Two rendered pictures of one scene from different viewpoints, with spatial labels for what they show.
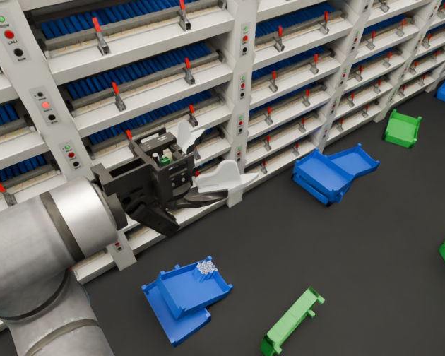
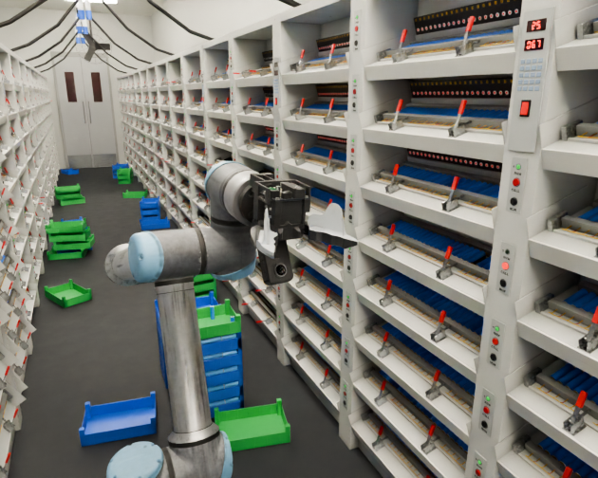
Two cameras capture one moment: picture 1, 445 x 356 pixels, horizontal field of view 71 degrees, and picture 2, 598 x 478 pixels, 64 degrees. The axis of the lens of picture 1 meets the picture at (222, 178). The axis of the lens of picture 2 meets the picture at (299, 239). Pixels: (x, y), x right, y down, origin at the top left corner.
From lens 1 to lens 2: 0.78 m
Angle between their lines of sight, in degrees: 84
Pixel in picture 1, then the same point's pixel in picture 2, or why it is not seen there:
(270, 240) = not seen: outside the picture
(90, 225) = (231, 186)
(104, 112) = (565, 334)
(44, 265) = (216, 189)
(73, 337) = (192, 234)
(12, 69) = (501, 214)
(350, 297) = not seen: outside the picture
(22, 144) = (475, 292)
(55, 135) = (495, 305)
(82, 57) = (575, 247)
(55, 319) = (206, 229)
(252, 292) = not seen: outside the picture
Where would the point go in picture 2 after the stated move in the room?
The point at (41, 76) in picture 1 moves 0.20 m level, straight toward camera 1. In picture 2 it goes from (518, 235) to (445, 246)
